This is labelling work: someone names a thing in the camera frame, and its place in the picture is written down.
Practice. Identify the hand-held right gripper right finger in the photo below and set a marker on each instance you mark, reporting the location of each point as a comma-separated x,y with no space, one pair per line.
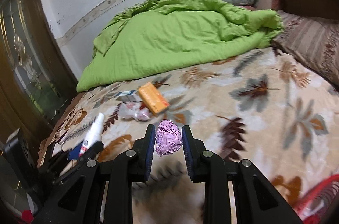
186,149

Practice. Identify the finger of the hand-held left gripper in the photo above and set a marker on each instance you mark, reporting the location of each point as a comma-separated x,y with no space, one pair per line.
92,151
59,160

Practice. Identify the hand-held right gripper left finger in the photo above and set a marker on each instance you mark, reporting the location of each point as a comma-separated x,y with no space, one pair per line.
151,145

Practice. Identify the purple paper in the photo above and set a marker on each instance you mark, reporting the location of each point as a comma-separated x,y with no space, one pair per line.
168,136

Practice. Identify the white spray bottle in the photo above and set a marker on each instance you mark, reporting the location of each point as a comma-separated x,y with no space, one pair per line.
94,131

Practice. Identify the clear plastic bag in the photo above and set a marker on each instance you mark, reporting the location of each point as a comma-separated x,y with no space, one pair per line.
127,110

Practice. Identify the orange carton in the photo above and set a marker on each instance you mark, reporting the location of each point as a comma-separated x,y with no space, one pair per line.
152,98

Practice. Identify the blue and white carton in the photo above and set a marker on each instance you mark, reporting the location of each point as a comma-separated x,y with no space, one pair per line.
127,95

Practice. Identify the leaf printed blanket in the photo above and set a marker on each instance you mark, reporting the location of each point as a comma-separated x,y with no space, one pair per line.
264,112

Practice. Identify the dark wooden door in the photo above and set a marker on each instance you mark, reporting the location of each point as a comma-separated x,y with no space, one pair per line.
23,54

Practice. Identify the green quilt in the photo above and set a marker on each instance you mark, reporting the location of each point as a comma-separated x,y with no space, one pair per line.
172,35

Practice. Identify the red plastic basket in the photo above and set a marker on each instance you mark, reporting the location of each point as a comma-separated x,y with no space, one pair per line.
317,200

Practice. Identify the striped brown pillow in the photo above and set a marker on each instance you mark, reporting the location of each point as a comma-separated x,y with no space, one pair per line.
309,41

